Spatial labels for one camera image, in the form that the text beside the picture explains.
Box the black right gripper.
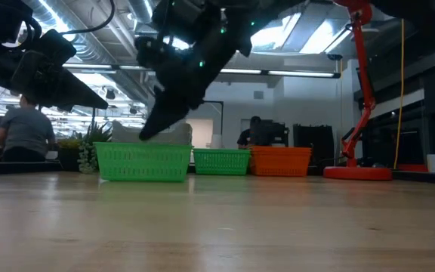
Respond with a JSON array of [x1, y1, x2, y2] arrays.
[[134, 0, 264, 141]]

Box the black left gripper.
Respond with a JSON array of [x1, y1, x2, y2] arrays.
[[11, 29, 109, 113]]

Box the green slotted plastic basket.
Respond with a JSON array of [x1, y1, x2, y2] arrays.
[[193, 148, 251, 176], [94, 141, 193, 183]]

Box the orange slotted plastic basket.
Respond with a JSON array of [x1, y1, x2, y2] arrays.
[[250, 149, 312, 178], [250, 146, 312, 153]]

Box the potted green plant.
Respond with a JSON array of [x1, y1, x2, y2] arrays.
[[57, 120, 113, 175]]

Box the person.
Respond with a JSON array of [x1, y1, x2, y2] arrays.
[[0, 94, 57, 163], [236, 116, 264, 150]]

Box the black monitor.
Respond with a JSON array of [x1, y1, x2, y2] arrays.
[[258, 119, 290, 147]]

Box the black cabinet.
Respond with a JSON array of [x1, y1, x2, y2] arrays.
[[292, 124, 335, 167]]

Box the red desk lamp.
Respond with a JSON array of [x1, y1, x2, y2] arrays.
[[322, 0, 393, 181]]

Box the white plastic handled bin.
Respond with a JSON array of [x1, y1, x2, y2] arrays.
[[111, 131, 193, 147]]

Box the black cable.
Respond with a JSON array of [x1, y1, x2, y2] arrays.
[[60, 0, 116, 36]]

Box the black aluminium table frame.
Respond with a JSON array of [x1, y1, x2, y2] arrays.
[[0, 160, 435, 186]]

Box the yellow cable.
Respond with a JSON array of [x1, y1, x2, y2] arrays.
[[393, 18, 406, 170]]

